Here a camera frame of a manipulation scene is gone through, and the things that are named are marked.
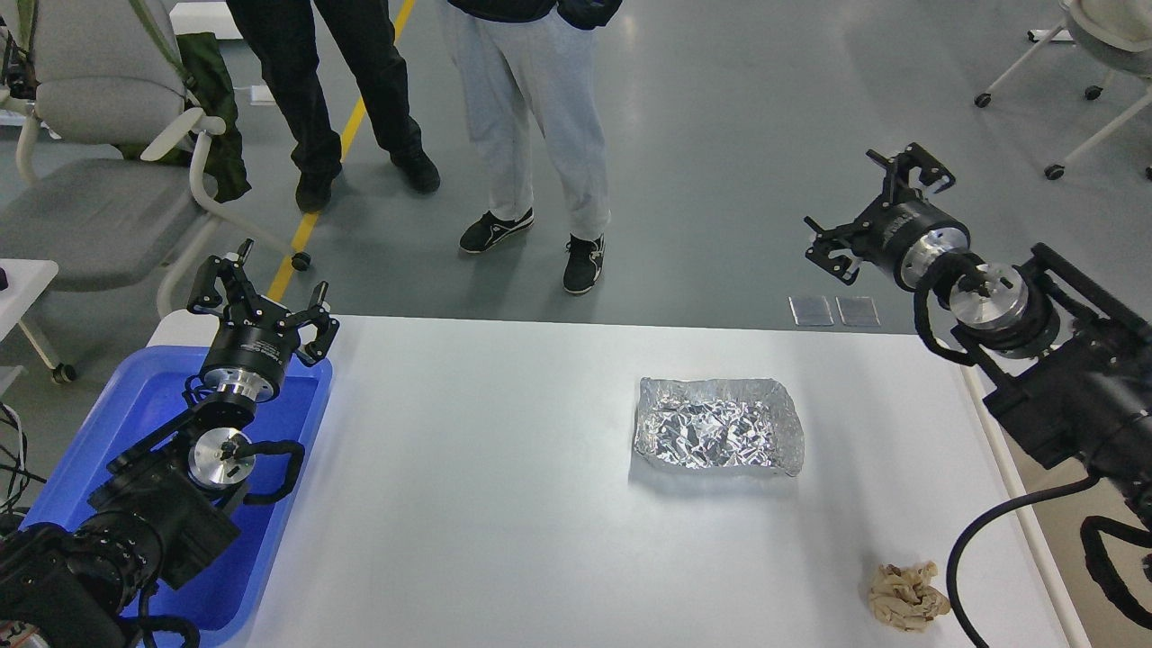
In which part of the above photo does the metal floor plate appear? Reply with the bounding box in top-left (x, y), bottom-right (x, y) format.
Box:
top-left (835, 296), bottom-right (882, 329)
top-left (788, 295), bottom-right (835, 327)

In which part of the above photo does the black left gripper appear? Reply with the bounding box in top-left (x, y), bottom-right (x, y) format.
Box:
top-left (185, 239), bottom-right (340, 404)

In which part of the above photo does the crumpled aluminium foil tray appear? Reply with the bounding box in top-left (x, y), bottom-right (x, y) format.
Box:
top-left (631, 377), bottom-right (806, 477)

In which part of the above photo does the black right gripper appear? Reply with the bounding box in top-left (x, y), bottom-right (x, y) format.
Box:
top-left (803, 142), bottom-right (971, 292)

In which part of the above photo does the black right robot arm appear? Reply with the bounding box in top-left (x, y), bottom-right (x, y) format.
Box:
top-left (804, 143), bottom-right (1151, 647)

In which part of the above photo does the person in grey trousers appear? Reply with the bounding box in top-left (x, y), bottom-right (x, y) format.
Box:
top-left (437, 1), bottom-right (620, 295)

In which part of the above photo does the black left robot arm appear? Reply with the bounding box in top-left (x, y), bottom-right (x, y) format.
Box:
top-left (1, 239), bottom-right (340, 647)

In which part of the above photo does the small white side table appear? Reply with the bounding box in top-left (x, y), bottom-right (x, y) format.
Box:
top-left (1, 258), bottom-right (61, 372)

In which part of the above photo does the grey office chair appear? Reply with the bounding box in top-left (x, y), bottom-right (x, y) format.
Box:
top-left (3, 1), bottom-right (311, 316)

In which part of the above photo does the beige plastic bin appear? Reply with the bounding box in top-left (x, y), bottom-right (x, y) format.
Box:
top-left (961, 364), bottom-right (1152, 648)

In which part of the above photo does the left metal floor plate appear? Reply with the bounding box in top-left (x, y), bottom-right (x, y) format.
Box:
top-left (788, 295), bottom-right (835, 327)

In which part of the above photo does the blue plastic tray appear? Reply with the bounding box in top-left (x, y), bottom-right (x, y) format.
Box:
top-left (25, 346), bottom-right (333, 647)

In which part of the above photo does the green bag on chair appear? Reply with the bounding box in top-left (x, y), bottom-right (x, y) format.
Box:
top-left (147, 28), bottom-right (251, 203)

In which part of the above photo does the white chair right background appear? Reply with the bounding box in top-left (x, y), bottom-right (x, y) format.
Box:
top-left (973, 1), bottom-right (1151, 181)

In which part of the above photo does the right metal floor plate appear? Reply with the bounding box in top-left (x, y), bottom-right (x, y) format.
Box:
top-left (835, 296), bottom-right (882, 329)

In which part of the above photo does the crumpled brown paper ball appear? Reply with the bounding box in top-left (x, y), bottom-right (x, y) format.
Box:
top-left (867, 562), bottom-right (953, 633)

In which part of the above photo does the person in black trousers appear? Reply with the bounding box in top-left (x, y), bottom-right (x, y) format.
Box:
top-left (226, 1), bottom-right (441, 212)

